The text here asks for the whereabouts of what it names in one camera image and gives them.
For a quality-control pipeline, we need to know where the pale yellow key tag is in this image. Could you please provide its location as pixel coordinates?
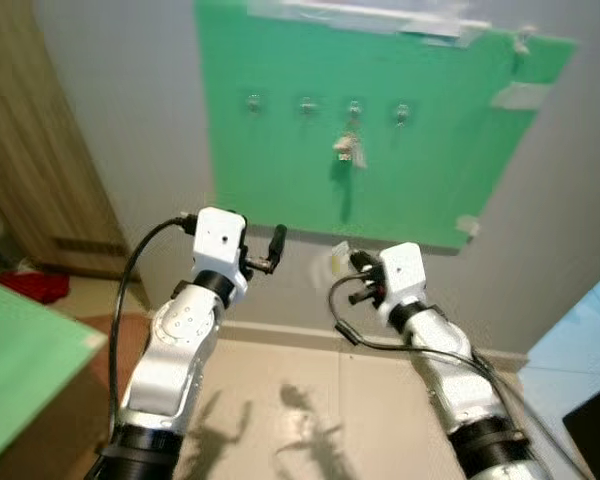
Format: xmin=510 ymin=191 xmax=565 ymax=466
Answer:
xmin=328 ymin=242 xmax=353 ymax=283

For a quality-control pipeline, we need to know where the beige baseboard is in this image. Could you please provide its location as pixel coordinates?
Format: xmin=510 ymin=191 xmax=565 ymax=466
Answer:
xmin=215 ymin=318 xmax=531 ymax=373

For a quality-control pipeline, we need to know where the small clear tape on corner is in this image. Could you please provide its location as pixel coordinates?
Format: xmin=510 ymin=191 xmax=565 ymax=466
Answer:
xmin=455 ymin=215 xmax=481 ymax=239

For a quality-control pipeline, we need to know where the light blue cabinet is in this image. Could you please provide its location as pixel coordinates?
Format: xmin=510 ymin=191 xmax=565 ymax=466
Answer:
xmin=520 ymin=262 xmax=600 ymax=480

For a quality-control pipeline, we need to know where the red cloth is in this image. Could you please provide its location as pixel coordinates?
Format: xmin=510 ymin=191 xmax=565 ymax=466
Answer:
xmin=0 ymin=270 xmax=71 ymax=304

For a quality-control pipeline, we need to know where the wooden door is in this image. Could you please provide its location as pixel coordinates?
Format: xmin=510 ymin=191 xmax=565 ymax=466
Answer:
xmin=0 ymin=0 xmax=141 ymax=281

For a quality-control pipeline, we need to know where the clear tape on board edge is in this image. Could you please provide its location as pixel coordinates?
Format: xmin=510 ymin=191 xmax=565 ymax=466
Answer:
xmin=492 ymin=82 xmax=553 ymax=111

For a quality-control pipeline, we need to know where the brown rug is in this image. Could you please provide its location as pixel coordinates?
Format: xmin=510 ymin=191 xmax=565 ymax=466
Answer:
xmin=0 ymin=315 xmax=156 ymax=480

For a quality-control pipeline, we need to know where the long white strip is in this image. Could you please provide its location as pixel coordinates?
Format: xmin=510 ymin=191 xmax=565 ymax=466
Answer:
xmin=280 ymin=0 xmax=491 ymax=46

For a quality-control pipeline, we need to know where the wide clear tape patch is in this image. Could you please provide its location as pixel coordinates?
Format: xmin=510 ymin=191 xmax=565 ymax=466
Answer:
xmin=405 ymin=12 xmax=491 ymax=49

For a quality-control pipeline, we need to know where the green mat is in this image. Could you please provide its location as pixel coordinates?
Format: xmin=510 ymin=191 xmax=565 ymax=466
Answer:
xmin=0 ymin=275 xmax=109 ymax=471

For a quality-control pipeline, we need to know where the black box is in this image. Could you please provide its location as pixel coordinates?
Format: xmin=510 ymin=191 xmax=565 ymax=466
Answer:
xmin=563 ymin=378 xmax=600 ymax=480

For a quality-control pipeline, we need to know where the crumpled clear tape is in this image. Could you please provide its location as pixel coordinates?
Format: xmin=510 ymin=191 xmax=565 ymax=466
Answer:
xmin=513 ymin=28 xmax=536 ymax=56

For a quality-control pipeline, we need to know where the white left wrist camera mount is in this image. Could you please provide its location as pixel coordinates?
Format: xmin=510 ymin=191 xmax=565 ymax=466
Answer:
xmin=193 ymin=207 xmax=249 ymax=279

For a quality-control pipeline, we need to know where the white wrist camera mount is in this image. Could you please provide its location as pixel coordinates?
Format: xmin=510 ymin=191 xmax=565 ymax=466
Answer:
xmin=378 ymin=242 xmax=428 ymax=311
xmin=193 ymin=207 xmax=249 ymax=279

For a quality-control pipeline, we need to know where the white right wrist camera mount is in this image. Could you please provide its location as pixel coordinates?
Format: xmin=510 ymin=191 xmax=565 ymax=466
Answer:
xmin=378 ymin=242 xmax=428 ymax=311

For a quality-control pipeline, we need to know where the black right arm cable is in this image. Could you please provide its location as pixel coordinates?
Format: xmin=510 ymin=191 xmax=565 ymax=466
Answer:
xmin=327 ymin=280 xmax=591 ymax=480

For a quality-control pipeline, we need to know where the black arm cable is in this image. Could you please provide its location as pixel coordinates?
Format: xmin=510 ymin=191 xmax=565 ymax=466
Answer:
xmin=327 ymin=280 xmax=591 ymax=480
xmin=108 ymin=212 xmax=197 ymax=441

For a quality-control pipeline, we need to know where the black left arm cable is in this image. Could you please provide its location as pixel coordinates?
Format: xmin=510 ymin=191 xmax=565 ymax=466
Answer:
xmin=108 ymin=212 xmax=197 ymax=441

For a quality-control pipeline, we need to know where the key bunch with ring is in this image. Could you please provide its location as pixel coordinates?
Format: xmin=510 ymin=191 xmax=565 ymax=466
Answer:
xmin=333 ymin=130 xmax=368 ymax=169

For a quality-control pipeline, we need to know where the green wall board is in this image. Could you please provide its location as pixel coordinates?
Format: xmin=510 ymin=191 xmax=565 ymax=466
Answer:
xmin=193 ymin=0 xmax=579 ymax=251

